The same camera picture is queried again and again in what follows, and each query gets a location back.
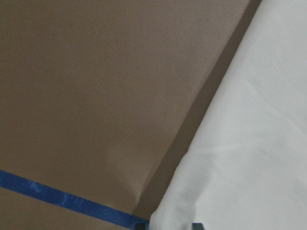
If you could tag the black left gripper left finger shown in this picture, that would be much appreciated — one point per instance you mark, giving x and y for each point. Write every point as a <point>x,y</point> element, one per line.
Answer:
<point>140,226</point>

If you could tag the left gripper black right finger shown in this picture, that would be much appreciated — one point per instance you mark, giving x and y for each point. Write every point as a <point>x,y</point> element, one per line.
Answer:
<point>197,226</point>

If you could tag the white printed t-shirt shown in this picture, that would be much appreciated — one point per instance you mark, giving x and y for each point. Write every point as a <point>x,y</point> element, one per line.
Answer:
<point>246,168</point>

